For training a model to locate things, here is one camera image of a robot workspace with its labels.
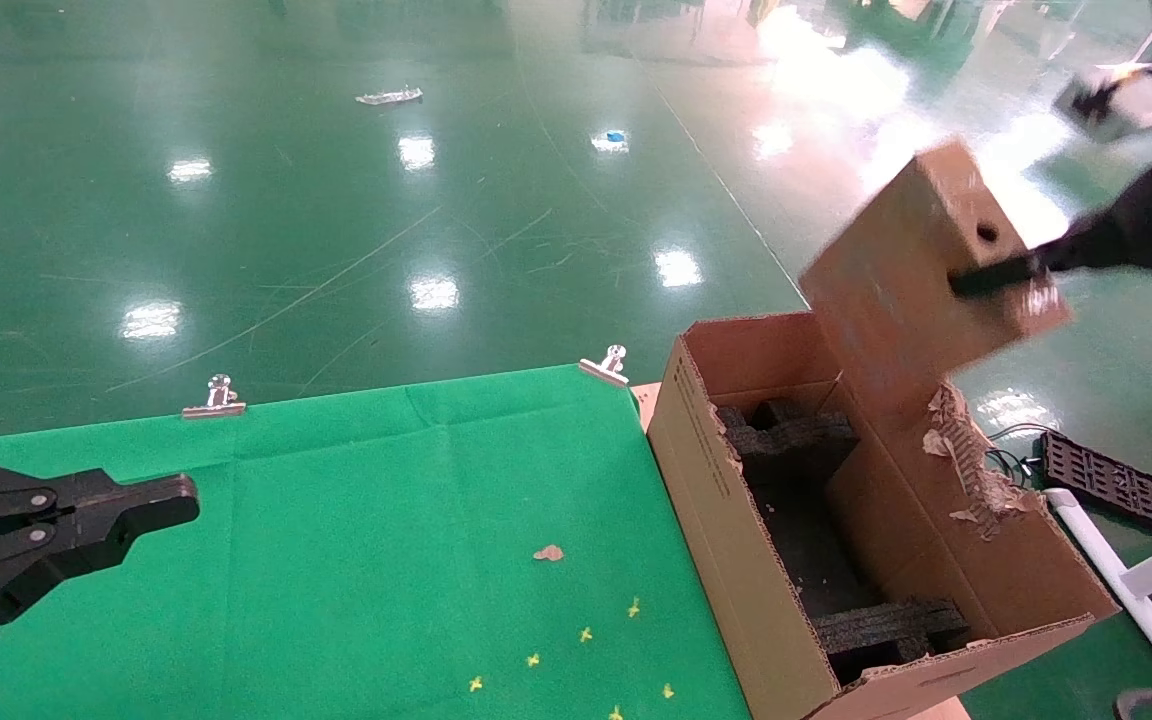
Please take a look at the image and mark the flat black foam pad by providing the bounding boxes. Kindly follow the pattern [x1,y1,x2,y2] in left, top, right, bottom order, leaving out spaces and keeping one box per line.
[744,455,889,623]

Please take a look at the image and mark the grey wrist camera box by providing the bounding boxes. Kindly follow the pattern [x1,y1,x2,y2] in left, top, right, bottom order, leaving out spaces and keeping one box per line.
[1053,62,1152,143]

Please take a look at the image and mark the cardboard box with hole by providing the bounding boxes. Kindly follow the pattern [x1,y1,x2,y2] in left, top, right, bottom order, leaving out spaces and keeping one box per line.
[799,138,1074,427]

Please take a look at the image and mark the black plastic grid tray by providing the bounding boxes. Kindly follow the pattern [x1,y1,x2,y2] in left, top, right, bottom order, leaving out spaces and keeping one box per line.
[1039,428,1152,538]

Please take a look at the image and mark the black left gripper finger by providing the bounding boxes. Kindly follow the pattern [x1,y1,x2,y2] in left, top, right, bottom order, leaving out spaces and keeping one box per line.
[0,453,200,542]
[0,496,200,679]

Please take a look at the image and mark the large green table cloth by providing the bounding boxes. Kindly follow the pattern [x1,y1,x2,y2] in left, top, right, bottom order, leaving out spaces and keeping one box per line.
[0,364,753,720]

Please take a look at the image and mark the white table frame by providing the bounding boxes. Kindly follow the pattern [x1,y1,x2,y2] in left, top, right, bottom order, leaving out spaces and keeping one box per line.
[1041,487,1152,713]

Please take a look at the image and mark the silver binder clip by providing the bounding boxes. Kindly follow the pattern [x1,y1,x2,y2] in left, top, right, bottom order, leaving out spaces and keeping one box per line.
[181,374,248,420]
[578,344,631,389]

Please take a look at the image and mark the large open cardboard carton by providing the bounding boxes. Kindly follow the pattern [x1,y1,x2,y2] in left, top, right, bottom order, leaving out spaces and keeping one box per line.
[646,312,1123,720]

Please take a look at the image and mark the black floor cables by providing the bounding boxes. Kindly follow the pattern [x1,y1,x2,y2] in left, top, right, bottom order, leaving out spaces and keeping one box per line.
[984,422,1049,491]

